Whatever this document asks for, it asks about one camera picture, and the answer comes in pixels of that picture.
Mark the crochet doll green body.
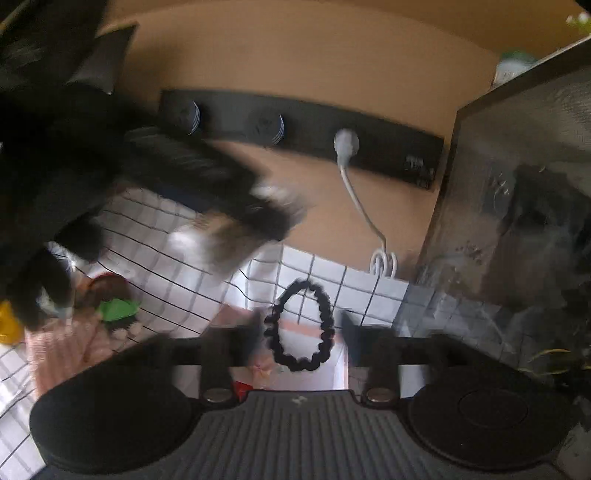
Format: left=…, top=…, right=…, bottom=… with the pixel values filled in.
left=74, top=272, right=145, bottom=343

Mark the dark grey case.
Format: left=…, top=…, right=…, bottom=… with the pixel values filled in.
left=67, top=23, right=139, bottom=95

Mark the round cream blue cushion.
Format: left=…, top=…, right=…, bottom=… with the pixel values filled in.
left=37, top=244, right=77, bottom=320

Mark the black scrunchie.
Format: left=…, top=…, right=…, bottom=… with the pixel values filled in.
left=264, top=278, right=334, bottom=374

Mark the pink box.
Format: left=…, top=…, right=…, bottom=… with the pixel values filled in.
left=23, top=318, right=155, bottom=403

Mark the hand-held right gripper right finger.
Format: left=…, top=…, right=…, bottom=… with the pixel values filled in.
left=341, top=310, right=472, bottom=406

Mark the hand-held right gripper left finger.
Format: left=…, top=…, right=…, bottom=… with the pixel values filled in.
left=115, top=310, right=265, bottom=406

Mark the person's left hand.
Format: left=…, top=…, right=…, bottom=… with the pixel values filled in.
left=0, top=220, right=105, bottom=332

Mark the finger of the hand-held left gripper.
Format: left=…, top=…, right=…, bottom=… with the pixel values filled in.
left=168, top=217, right=278, bottom=280
left=129, top=127, right=311, bottom=241

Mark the white green container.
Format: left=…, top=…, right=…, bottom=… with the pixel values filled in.
left=494, top=48, right=541, bottom=89

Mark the black computer case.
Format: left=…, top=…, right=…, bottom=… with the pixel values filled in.
left=396, top=37, right=591, bottom=398

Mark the yellow hat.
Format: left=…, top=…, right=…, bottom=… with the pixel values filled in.
left=0, top=300, right=24, bottom=345

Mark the black power strip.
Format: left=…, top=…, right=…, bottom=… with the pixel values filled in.
left=158, top=89, right=445, bottom=191

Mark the white power cable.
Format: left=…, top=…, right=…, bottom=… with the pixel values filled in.
left=333, top=128, right=399, bottom=280

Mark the white checked cloth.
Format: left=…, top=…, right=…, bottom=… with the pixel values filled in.
left=0, top=185, right=416, bottom=418

